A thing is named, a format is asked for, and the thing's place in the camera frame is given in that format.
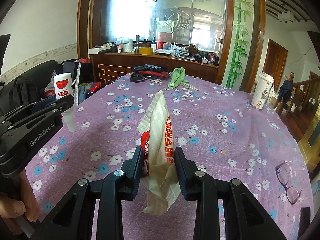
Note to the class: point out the pile of counter clutter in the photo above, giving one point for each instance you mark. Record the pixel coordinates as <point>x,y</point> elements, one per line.
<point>175,51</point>

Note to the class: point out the colourful printed bag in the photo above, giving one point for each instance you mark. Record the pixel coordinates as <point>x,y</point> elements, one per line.
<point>87,90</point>

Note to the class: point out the white plastic bag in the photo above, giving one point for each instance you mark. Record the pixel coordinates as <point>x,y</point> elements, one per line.
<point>48,87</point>

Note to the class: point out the purple frame eyeglasses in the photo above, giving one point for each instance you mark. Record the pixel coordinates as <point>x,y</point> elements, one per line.
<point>285,172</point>

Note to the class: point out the glass partition panel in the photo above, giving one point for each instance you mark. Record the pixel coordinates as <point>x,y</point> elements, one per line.
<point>125,17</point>

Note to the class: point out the person's left hand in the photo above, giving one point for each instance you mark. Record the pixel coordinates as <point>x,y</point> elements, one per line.
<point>15,210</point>

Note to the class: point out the green bamboo wall decal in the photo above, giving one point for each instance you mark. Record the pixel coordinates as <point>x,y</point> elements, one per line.
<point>236,55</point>

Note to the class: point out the black shopping bag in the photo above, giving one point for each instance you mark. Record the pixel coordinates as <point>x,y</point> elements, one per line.
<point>72,72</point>

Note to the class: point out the white red paper wrapper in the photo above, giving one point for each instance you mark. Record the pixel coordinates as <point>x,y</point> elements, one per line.
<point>158,130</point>

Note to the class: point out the wooden partition cabinet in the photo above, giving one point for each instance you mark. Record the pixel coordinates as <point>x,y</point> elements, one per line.
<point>112,72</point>

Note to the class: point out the dark blue jacket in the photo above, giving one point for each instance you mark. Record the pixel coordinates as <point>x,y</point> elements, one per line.
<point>285,92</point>

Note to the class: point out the wooden stair railing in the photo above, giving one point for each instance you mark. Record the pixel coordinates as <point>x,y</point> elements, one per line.
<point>302,97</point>

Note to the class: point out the purple floral tablecloth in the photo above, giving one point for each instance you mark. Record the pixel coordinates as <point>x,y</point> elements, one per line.
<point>212,135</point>

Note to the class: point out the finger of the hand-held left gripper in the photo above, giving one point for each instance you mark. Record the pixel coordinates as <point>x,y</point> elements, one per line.
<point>32,122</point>
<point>45,104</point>

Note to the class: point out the green cloth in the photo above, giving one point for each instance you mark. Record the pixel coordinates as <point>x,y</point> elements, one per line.
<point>177,76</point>

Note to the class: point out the wooden door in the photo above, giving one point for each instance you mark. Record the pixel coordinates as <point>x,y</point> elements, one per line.
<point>273,60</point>

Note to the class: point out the black smartphone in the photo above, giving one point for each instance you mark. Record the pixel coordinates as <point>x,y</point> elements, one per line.
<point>303,222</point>

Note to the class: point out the black toy pistol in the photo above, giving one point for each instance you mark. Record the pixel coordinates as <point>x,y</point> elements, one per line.
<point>150,67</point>

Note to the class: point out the white plastic bottle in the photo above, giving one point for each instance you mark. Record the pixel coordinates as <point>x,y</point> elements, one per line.
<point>63,85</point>

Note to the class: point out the white cartoon print cup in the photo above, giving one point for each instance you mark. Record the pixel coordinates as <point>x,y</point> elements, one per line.
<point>261,92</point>

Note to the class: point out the black sofa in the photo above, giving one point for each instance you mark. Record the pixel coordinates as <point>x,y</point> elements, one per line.
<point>37,75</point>

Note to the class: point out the gold framed panel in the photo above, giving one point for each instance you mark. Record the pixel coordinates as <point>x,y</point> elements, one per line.
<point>312,135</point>

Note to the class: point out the thin wooden stick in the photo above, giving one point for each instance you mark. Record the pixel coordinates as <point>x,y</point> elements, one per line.
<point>190,87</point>

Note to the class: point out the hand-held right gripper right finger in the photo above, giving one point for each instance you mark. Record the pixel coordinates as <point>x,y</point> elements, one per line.
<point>183,180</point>

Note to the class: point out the red pouch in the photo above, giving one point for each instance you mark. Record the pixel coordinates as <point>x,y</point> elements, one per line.
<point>160,75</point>

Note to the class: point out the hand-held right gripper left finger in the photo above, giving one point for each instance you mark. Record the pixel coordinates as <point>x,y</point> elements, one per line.
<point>136,180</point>

